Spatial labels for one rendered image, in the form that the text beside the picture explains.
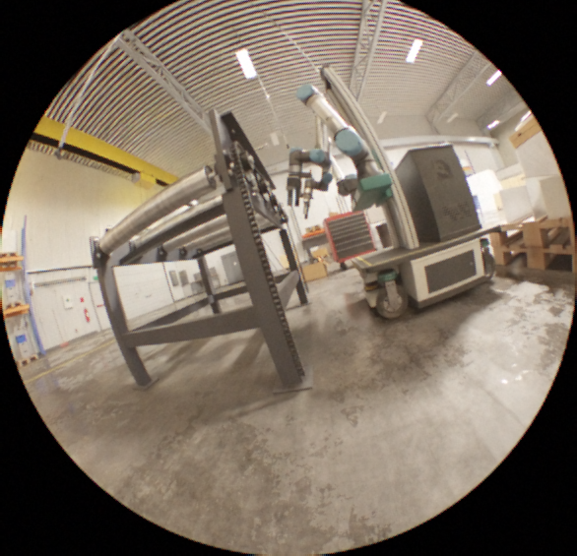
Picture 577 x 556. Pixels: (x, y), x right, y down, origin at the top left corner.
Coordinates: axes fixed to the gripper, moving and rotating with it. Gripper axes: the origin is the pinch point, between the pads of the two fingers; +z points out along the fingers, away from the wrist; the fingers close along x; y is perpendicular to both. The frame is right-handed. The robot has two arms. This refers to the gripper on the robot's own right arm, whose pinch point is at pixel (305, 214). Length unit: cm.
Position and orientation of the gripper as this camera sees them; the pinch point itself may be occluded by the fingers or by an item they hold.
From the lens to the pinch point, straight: 146.6
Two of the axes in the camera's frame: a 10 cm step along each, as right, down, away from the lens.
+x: 1.6, 0.5, 9.9
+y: 9.8, 1.2, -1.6
